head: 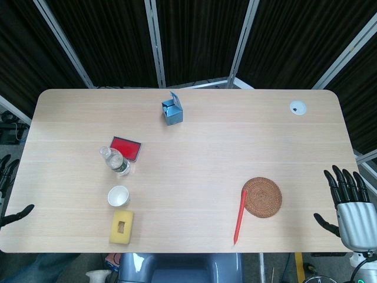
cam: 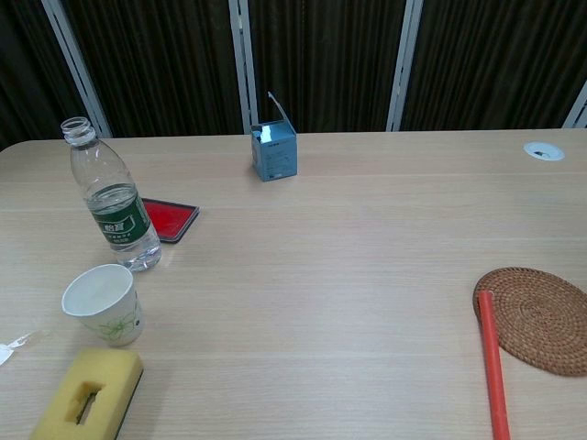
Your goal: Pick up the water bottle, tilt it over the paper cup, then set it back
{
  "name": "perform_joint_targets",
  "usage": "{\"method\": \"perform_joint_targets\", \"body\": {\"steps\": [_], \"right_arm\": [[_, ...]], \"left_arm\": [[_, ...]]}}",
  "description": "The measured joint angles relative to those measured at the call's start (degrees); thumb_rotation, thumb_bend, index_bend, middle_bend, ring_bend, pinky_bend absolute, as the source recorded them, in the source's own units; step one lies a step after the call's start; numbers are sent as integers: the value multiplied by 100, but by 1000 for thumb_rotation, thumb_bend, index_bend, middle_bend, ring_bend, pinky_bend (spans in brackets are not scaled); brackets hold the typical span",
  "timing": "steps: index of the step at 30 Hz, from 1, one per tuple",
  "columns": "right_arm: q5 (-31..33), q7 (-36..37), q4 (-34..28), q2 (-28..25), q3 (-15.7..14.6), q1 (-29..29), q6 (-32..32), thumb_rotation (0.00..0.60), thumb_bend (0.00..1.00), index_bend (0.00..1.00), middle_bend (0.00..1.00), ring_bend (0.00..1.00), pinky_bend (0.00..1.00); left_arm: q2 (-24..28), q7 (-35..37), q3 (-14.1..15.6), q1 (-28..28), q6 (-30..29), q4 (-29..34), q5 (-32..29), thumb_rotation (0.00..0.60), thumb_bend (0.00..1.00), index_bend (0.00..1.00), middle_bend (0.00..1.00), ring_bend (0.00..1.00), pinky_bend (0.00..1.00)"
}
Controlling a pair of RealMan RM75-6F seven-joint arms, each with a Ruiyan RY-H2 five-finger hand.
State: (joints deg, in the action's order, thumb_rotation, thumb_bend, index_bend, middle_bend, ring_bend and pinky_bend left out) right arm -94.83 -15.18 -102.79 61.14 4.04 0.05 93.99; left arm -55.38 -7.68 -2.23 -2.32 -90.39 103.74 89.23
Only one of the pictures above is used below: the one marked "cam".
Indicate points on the transparent plastic water bottle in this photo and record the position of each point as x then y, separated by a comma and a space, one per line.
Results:
114, 215

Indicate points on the white paper cup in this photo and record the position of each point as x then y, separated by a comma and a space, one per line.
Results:
114, 321

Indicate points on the blue cardboard box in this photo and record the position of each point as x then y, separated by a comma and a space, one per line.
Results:
275, 156

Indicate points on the red ink pad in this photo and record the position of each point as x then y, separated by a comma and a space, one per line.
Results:
172, 220

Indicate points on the black pleated partition panel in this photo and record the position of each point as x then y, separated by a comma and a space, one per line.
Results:
160, 69
23, 69
495, 59
321, 59

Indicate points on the yellow sponge block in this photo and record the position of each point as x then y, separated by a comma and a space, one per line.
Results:
114, 371

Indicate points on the red pencil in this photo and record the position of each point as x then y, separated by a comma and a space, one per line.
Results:
493, 353

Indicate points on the woven rattan coaster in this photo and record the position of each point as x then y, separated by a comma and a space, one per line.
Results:
541, 321

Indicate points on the clear plastic wrapper scrap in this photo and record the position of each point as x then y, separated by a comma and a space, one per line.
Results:
4, 353

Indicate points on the grey metal partition post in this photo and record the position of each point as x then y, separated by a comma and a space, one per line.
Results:
77, 69
404, 69
579, 110
243, 69

